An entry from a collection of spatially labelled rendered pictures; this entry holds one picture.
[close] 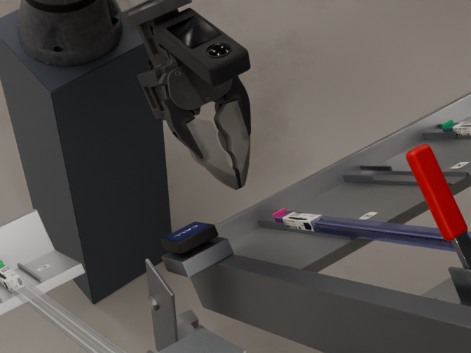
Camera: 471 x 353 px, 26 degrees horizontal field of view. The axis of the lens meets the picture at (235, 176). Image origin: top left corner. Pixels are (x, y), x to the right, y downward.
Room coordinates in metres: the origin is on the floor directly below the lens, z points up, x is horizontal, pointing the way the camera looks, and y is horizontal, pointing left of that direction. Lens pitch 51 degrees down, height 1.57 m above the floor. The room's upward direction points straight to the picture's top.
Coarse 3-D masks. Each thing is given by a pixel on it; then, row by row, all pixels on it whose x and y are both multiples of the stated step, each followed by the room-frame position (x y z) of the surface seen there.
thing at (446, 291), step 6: (444, 282) 0.39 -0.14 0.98; (450, 282) 0.38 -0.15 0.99; (432, 288) 0.38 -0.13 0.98; (438, 288) 0.38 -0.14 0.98; (444, 288) 0.38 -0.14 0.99; (450, 288) 0.38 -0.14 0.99; (426, 294) 0.38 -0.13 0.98; (432, 294) 0.37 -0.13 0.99; (438, 294) 0.37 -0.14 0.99; (444, 294) 0.37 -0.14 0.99; (450, 294) 0.37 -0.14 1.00; (456, 294) 0.36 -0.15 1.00; (444, 300) 0.36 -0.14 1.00; (450, 300) 0.36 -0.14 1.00; (456, 300) 0.36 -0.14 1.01
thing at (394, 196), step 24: (432, 144) 0.72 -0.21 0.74; (456, 144) 0.69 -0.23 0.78; (384, 168) 0.67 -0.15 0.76; (408, 168) 0.66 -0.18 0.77; (456, 168) 0.62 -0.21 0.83; (336, 192) 0.66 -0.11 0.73; (360, 192) 0.64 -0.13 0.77; (384, 192) 0.61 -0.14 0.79; (408, 192) 0.59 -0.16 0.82; (456, 192) 0.57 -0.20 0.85; (336, 216) 0.59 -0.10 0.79; (360, 216) 0.57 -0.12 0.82; (384, 216) 0.55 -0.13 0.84; (408, 216) 0.54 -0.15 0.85; (240, 240) 0.61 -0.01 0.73; (264, 240) 0.58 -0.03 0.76; (288, 240) 0.56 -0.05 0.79; (312, 240) 0.54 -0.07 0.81; (336, 240) 0.53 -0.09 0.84; (360, 240) 0.52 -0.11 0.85; (288, 264) 0.50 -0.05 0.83; (312, 264) 0.49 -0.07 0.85
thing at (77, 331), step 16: (16, 288) 0.50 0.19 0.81; (32, 288) 0.48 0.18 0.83; (32, 304) 0.45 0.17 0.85; (48, 304) 0.44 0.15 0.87; (48, 320) 0.42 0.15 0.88; (64, 320) 0.40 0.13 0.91; (80, 320) 0.39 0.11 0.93; (80, 336) 0.36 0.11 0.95; (96, 336) 0.36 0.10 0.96; (96, 352) 0.33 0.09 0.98; (112, 352) 0.33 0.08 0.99
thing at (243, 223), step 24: (432, 120) 0.77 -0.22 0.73; (456, 120) 0.78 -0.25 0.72; (384, 144) 0.73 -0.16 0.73; (408, 144) 0.74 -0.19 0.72; (336, 168) 0.70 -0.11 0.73; (360, 168) 0.70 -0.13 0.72; (288, 192) 0.66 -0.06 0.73; (312, 192) 0.67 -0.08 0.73; (240, 216) 0.63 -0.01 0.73; (264, 216) 0.64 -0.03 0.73
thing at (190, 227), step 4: (192, 224) 0.58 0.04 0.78; (196, 224) 0.58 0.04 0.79; (200, 224) 0.57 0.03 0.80; (204, 224) 0.57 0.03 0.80; (184, 228) 0.58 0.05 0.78; (188, 228) 0.57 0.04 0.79; (192, 228) 0.57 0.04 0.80; (196, 228) 0.57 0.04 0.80; (200, 228) 0.56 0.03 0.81; (176, 232) 0.58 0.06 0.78; (180, 232) 0.57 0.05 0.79; (184, 232) 0.57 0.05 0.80; (188, 232) 0.56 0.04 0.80; (192, 232) 0.56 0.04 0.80; (196, 232) 0.56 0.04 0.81; (168, 236) 0.57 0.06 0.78; (172, 236) 0.57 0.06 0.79; (176, 236) 0.56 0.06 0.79; (180, 236) 0.56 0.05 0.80; (184, 236) 0.55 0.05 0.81; (188, 236) 0.55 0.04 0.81; (176, 240) 0.55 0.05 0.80; (180, 240) 0.55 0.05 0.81
